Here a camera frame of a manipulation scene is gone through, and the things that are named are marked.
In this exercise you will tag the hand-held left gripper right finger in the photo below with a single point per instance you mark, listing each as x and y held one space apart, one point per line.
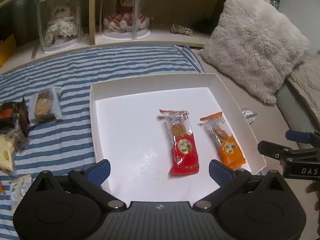
220 173

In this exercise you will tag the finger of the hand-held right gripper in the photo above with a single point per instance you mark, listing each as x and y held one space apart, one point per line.
297 136
273 149

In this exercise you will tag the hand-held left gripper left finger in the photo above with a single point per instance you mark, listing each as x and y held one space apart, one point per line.
100 172

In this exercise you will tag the red snack packet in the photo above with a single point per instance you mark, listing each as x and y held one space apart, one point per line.
183 145

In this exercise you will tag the white cardboard box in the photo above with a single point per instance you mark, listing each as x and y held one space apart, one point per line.
140 130

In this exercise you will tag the small white snack packet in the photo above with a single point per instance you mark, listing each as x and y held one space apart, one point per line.
20 188

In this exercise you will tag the yellow snack packet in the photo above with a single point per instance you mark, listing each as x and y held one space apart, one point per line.
6 155

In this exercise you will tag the dark brown snack packet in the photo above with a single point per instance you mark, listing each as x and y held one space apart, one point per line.
11 116

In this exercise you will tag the person's right hand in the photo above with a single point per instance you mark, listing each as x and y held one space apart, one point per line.
312 187

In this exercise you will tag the grey cushion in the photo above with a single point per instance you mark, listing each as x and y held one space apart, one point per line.
290 110

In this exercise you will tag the crumpled silver wrapper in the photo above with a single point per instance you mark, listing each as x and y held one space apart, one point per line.
248 115

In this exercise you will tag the beige textured blanket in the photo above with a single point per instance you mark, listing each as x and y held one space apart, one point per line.
308 85

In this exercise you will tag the clear cookie packet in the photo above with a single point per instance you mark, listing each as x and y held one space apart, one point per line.
43 105

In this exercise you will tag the fluffy cream pillow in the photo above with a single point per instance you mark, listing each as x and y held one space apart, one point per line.
252 42

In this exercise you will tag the blue white striped blanket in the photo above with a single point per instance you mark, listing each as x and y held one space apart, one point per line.
100 62

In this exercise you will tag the ruler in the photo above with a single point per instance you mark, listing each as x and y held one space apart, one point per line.
34 53

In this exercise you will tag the clear case of red doll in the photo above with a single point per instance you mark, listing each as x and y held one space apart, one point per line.
125 35

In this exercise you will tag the wooden shelf unit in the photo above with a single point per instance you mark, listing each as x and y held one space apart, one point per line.
160 37

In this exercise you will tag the small furry ornament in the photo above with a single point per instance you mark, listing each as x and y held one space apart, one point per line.
181 29

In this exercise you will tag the doll in white dress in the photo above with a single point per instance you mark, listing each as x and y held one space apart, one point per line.
61 25

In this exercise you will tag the yellow box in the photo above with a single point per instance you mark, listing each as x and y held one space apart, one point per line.
6 51

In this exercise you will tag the clear case of white doll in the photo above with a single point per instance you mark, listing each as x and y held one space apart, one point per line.
41 30

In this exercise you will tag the doll in red dress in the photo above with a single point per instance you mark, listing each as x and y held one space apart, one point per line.
126 12

